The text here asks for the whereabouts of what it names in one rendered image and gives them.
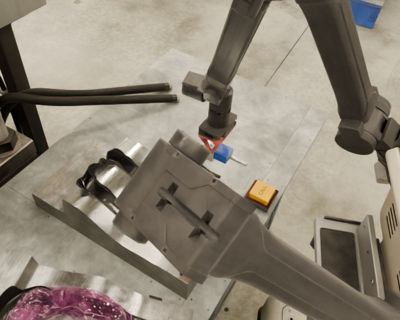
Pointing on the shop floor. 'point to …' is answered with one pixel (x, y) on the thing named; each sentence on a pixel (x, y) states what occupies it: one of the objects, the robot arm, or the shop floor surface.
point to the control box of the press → (14, 63)
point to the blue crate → (365, 13)
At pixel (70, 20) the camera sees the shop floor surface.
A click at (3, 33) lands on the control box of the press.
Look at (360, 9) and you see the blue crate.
